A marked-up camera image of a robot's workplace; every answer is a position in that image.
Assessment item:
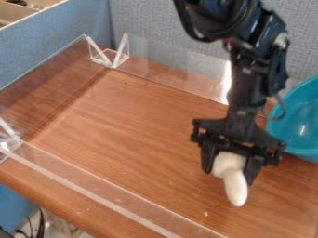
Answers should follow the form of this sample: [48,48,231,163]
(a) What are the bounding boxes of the white plush mushroom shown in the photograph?
[212,152,248,207]

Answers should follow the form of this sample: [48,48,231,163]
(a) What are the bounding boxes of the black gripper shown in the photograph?
[189,103,287,186]

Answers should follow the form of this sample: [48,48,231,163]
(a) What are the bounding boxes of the clear acrylic front wall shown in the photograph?
[0,136,227,238]

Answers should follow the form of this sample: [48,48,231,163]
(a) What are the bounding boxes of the clear acrylic corner bracket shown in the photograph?
[85,33,131,69]

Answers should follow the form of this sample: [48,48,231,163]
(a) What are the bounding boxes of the wooden shelf unit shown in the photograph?
[0,0,68,31]

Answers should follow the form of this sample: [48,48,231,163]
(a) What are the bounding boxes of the blue plastic bowl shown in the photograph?
[266,75,318,164]

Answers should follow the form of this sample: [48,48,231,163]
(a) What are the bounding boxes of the clear acrylic left wall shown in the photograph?
[0,34,88,92]

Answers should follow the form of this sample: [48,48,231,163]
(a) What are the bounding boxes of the black cables under table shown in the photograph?
[0,207,46,238]

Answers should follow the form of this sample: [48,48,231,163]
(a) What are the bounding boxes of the clear acrylic wall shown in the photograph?
[111,33,299,119]
[0,34,88,92]
[0,136,227,238]

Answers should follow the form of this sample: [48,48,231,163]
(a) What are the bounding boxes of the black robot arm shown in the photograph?
[172,0,290,183]

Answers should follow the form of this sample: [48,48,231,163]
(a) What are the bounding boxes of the clear acrylic back wall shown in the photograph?
[111,33,299,119]

